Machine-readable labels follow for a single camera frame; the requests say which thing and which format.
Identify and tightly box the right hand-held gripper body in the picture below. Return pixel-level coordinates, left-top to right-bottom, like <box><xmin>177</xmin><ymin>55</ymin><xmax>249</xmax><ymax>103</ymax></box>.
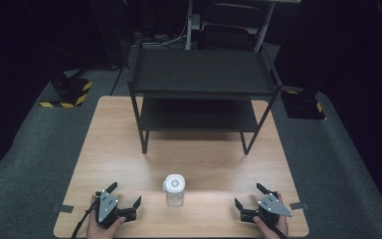
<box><xmin>240</xmin><ymin>191</ymin><xmax>293</xmax><ymax>228</ymax></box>

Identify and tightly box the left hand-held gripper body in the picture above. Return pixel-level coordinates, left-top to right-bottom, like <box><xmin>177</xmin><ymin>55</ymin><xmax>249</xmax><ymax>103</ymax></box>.
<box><xmin>94</xmin><ymin>189</ymin><xmax>137</xmax><ymax>230</ymax></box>

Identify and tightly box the clear jar with white lid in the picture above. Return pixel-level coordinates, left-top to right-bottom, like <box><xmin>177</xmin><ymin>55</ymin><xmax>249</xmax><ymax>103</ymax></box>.
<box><xmin>161</xmin><ymin>173</ymin><xmax>186</xmax><ymax>208</ymax></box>

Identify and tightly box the black two-tier shelf rack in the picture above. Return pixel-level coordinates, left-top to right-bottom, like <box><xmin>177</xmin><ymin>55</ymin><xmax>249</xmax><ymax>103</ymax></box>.
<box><xmin>126</xmin><ymin>41</ymin><xmax>284</xmax><ymax>155</ymax></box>

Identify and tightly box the person's right hand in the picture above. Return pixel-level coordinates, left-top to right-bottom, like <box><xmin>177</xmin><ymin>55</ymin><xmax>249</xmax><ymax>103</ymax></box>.
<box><xmin>253</xmin><ymin>193</ymin><xmax>290</xmax><ymax>239</ymax></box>

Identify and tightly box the person's left hand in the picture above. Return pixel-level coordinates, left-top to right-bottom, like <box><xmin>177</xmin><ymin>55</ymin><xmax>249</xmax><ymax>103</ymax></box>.
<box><xmin>86</xmin><ymin>195</ymin><xmax>127</xmax><ymax>239</ymax></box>

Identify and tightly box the grey tape strip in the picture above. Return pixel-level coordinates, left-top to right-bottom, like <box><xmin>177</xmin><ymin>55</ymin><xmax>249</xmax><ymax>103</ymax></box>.
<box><xmin>52</xmin><ymin>204</ymin><xmax>76</xmax><ymax>214</ymax></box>
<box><xmin>289</xmin><ymin>201</ymin><xmax>309</xmax><ymax>211</ymax></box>

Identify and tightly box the yellow-black striped stand base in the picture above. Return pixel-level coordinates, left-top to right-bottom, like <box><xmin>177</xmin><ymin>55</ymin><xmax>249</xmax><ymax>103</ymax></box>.
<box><xmin>280</xmin><ymin>87</ymin><xmax>327</xmax><ymax>120</ymax></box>
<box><xmin>39</xmin><ymin>77</ymin><xmax>94</xmax><ymax>110</ymax></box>

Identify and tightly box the black chair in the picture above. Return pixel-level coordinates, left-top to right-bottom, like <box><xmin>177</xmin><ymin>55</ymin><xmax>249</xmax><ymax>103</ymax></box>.
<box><xmin>198</xmin><ymin>2</ymin><xmax>261</xmax><ymax>53</ymax></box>

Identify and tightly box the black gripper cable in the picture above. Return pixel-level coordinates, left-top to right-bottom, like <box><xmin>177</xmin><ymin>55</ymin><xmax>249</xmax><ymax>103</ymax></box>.
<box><xmin>261</xmin><ymin>214</ymin><xmax>288</xmax><ymax>239</ymax></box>
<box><xmin>71</xmin><ymin>198</ymin><xmax>99</xmax><ymax>239</ymax></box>

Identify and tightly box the black floor cable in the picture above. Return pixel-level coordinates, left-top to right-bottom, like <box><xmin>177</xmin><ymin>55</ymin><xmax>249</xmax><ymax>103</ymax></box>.
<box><xmin>109</xmin><ymin>65</ymin><xmax>124</xmax><ymax>97</ymax></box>

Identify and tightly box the white cable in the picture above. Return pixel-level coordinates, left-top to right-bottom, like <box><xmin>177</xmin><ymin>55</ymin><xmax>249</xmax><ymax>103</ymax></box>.
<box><xmin>141</xmin><ymin>18</ymin><xmax>189</xmax><ymax>48</ymax></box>

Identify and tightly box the white desk frame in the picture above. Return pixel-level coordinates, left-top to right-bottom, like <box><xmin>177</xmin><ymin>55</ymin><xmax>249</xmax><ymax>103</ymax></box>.
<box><xmin>184</xmin><ymin>0</ymin><xmax>302</xmax><ymax>53</ymax></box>

